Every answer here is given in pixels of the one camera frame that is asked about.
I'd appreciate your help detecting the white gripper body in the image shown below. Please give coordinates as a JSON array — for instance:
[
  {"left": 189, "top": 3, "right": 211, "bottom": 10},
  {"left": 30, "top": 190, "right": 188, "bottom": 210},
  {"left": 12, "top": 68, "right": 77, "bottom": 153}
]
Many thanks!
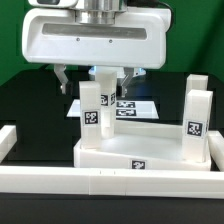
[{"left": 22, "top": 7, "right": 171, "bottom": 69}]

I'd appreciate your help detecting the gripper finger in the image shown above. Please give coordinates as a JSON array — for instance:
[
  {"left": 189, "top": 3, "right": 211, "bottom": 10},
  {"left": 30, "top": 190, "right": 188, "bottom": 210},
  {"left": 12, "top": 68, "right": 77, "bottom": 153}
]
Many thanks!
[
  {"left": 54, "top": 64, "right": 72, "bottom": 95},
  {"left": 120, "top": 67, "right": 138, "bottom": 97}
]

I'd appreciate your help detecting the white desk top tray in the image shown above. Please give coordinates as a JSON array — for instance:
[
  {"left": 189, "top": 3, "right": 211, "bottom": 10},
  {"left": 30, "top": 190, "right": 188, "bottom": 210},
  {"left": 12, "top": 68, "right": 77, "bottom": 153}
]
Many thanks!
[{"left": 74, "top": 120, "right": 211, "bottom": 171}]

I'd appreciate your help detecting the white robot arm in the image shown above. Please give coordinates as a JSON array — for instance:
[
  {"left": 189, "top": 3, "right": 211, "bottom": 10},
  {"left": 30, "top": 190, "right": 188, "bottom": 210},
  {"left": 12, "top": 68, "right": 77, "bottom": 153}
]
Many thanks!
[{"left": 22, "top": 0, "right": 174, "bottom": 95}]

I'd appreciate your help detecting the white U-shaped fence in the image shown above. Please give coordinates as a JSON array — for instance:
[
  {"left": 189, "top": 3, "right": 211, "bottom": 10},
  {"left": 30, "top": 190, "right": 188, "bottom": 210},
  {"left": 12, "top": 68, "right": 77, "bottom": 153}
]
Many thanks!
[{"left": 0, "top": 125, "right": 224, "bottom": 199}]

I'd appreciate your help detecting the white marker base plate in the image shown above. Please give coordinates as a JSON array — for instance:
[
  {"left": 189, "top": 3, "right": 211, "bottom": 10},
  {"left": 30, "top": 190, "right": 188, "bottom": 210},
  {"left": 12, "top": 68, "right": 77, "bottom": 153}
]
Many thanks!
[{"left": 67, "top": 100, "right": 159, "bottom": 119}]

